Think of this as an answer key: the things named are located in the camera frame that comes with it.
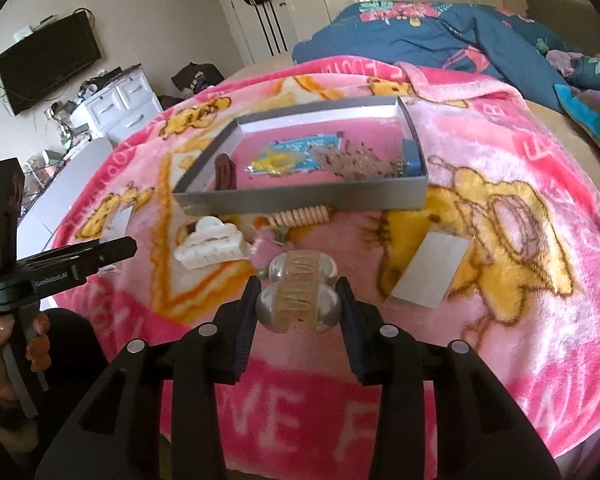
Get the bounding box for pearl ball hair clip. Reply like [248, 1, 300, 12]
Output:
[256, 249, 342, 334]

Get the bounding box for dark red hair clip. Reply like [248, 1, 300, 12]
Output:
[214, 154, 237, 191]

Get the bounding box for yellow hoop earrings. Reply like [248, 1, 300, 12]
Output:
[247, 134, 342, 177]

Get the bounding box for blue grey small hair clip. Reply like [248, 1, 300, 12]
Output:
[400, 139, 422, 178]

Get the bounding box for person's left hand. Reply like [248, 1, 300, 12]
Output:
[0, 313, 52, 408]

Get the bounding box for white rectangular card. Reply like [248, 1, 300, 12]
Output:
[385, 228, 472, 310]

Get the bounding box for small pink flower hair clip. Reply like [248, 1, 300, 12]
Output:
[249, 226, 294, 278]

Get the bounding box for white claw hair clip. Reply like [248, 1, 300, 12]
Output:
[173, 216, 251, 270]

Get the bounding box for white earring card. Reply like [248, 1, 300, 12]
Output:
[98, 205, 133, 278]

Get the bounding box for pink cartoon bear blanket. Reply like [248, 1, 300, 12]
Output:
[56, 56, 600, 456]

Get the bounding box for grey shallow box tray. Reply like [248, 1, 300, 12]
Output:
[173, 96, 428, 216]

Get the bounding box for pink book with blue label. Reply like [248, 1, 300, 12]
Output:
[221, 128, 407, 190]

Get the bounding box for white drawer dresser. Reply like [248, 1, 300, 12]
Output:
[69, 65, 162, 145]

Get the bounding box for black bag on floor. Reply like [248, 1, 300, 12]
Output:
[172, 63, 224, 94]

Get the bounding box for blue floral quilt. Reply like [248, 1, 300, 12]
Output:
[292, 1, 600, 110]

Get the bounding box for striped purple blue pillow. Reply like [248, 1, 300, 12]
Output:
[554, 84, 600, 149]

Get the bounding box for dark grey headboard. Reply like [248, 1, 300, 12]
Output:
[526, 0, 600, 55]

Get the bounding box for beige spiral hair tie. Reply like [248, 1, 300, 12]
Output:
[268, 205, 333, 229]

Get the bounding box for black wall television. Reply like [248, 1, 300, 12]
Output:
[0, 10, 102, 115]

